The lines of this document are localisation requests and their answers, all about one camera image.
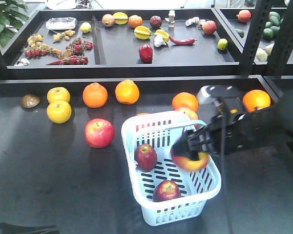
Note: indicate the knobbed orange tangerine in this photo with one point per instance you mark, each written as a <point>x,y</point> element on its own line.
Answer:
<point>95,95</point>

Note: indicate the yellow apple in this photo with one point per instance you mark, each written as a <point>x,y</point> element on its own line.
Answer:
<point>58,93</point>
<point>59,111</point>

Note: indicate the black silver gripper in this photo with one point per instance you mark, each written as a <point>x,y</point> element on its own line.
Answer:
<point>233,129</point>

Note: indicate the black right produce stand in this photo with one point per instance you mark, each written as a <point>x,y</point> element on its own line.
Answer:
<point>278,85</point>

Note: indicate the green potted plant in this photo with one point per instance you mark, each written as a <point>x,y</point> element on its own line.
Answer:
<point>12,14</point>

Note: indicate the black perforated post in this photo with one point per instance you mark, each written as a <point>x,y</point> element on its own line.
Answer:
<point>259,19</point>
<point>283,47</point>

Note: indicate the yellow apple rear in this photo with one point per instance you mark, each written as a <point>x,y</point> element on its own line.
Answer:
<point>58,93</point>

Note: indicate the black upper right tray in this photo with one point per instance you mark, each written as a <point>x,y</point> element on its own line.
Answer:
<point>270,33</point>

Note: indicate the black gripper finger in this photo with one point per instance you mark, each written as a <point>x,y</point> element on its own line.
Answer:
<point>6,228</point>

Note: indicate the large orange right corner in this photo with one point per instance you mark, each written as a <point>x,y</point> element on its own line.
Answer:
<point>256,100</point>

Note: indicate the black perforated post left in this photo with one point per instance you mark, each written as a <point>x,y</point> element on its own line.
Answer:
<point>259,19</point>

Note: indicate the light blue plastic basket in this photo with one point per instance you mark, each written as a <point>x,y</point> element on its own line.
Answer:
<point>161,130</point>

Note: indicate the orange behind centre apple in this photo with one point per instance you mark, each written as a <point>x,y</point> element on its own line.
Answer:
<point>185,99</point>

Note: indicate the red apple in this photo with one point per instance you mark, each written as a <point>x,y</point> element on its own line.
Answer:
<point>99,133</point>
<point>146,157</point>
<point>187,111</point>
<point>166,190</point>
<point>190,165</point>

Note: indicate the brown mushroom cap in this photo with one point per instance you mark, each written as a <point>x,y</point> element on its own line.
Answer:
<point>30,100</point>

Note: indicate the white garlic bulb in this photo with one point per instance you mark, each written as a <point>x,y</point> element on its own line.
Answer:
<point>159,41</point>

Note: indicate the red bell pepper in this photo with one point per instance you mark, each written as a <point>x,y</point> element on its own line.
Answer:
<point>146,53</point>

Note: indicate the black perforated post right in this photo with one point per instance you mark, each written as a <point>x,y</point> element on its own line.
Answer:
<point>283,47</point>

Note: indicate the red chili pepper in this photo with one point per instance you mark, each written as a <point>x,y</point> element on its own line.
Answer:
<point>188,41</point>

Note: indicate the black wooden left produce stand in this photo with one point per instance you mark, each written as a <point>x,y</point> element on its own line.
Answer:
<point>49,175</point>

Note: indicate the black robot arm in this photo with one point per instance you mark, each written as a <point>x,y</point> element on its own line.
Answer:
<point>284,117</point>

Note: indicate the yellow apple front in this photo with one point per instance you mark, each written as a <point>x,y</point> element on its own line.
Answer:
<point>59,111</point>

